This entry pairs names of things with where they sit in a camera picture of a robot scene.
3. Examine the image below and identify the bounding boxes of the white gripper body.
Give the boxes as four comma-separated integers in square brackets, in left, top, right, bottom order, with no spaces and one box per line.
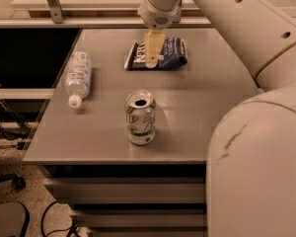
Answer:
[137,0,182,30]

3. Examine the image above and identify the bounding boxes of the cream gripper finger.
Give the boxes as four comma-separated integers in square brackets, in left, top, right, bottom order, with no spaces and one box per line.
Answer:
[145,30,166,68]

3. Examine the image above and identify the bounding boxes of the blue chip bag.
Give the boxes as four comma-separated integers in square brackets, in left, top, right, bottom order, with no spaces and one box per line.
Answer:
[124,38,188,70]

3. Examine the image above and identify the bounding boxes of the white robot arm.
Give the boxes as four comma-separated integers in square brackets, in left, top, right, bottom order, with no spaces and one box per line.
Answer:
[138,0,296,237]

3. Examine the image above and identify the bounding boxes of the green white 7up can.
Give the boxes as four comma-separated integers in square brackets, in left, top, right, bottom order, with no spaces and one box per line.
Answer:
[124,89,156,145]

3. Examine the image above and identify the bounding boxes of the clear plastic water bottle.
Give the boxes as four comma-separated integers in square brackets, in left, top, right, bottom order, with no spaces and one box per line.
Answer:
[65,51,92,108]

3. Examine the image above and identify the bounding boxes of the metal railing with glass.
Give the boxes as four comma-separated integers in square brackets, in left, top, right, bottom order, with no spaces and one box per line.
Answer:
[0,0,296,29]

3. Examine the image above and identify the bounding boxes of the grey drawer cabinet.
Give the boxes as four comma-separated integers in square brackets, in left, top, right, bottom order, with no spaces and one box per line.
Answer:
[42,161,207,237]

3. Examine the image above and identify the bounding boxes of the black office chair base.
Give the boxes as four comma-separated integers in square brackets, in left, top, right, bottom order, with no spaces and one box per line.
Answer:
[0,148,28,193]

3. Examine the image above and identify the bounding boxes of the grey chair seat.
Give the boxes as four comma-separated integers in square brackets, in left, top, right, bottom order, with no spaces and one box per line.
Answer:
[0,201,30,237]

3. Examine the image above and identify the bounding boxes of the black floor cable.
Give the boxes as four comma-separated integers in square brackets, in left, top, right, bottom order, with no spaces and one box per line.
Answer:
[39,199,82,237]

